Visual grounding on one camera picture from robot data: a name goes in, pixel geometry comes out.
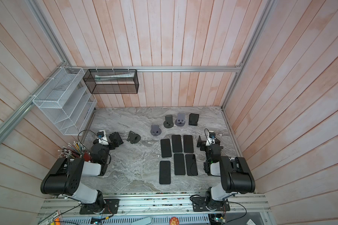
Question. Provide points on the white wire mesh shelf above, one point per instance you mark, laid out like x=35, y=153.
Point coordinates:
x=66, y=102

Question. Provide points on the black phone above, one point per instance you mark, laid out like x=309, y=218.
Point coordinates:
x=179, y=164
x=177, y=144

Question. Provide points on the green phone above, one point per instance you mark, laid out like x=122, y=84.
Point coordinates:
x=166, y=148

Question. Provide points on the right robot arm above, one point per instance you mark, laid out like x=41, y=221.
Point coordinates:
x=235, y=175

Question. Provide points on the bundle of pencils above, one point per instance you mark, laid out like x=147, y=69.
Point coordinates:
x=72, y=151

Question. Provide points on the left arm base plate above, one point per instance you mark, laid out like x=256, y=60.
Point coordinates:
x=105, y=206

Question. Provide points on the grey round stand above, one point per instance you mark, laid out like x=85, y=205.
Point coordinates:
x=168, y=123

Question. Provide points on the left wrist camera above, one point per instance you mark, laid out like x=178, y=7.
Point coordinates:
x=101, y=134

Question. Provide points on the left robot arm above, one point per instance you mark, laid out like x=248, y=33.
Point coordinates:
x=64, y=178

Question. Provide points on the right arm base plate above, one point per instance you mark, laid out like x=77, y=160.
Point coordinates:
x=204, y=204

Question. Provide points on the black stand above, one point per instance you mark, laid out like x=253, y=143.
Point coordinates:
x=115, y=139
x=193, y=119

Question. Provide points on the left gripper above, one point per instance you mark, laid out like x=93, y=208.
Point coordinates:
x=113, y=146

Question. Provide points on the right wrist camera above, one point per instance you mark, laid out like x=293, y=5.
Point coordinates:
x=211, y=138

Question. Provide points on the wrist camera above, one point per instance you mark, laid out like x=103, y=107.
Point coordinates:
x=101, y=134
x=211, y=138

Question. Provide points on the aluminium rail front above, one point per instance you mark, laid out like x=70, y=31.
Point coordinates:
x=157, y=203

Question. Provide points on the black mesh basket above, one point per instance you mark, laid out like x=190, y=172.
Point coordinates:
x=112, y=81

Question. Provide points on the blue phone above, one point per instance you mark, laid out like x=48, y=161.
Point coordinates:
x=165, y=173

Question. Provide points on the purple phone stand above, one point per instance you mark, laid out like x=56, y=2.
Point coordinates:
x=181, y=119

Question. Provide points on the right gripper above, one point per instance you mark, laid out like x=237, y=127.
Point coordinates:
x=203, y=144

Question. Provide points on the red pencil cup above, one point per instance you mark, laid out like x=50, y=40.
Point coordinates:
x=87, y=157

